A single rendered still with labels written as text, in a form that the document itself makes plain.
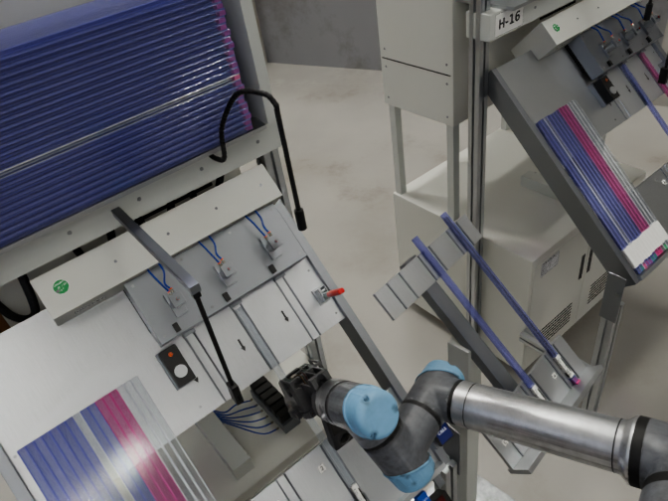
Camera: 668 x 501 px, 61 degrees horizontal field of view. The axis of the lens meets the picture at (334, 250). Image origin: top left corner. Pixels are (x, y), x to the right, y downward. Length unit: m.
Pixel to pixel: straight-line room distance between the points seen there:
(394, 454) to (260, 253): 0.48
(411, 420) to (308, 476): 0.33
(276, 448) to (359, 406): 0.68
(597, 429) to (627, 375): 1.59
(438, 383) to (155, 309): 0.53
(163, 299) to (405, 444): 0.51
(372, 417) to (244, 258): 0.45
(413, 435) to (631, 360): 1.70
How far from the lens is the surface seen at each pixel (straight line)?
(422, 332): 2.53
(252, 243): 1.16
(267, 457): 1.50
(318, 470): 1.22
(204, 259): 1.13
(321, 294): 1.21
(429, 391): 0.98
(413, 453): 0.93
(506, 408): 0.93
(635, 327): 2.66
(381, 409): 0.86
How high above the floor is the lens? 1.86
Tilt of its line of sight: 38 degrees down
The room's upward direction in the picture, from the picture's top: 10 degrees counter-clockwise
